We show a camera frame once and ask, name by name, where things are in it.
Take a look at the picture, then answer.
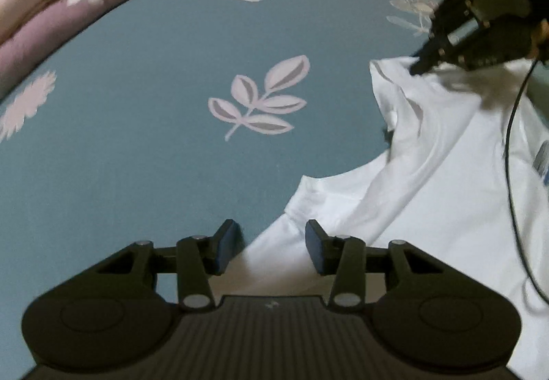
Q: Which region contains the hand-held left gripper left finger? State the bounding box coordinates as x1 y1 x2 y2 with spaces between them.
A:
92 219 242 313

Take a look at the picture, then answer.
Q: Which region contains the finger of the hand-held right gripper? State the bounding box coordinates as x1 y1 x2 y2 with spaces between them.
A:
429 0 484 40
409 19 495 77

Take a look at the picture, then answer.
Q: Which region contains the white long-sleeve printed shirt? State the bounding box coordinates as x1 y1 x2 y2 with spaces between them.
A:
240 56 549 380

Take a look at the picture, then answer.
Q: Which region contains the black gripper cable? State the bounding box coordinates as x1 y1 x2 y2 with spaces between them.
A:
503 56 549 307

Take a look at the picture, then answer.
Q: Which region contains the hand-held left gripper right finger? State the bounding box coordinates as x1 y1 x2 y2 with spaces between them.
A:
304 219 451 309

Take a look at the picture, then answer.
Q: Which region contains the purple floral quilt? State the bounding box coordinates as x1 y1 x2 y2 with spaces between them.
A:
0 0 203 100

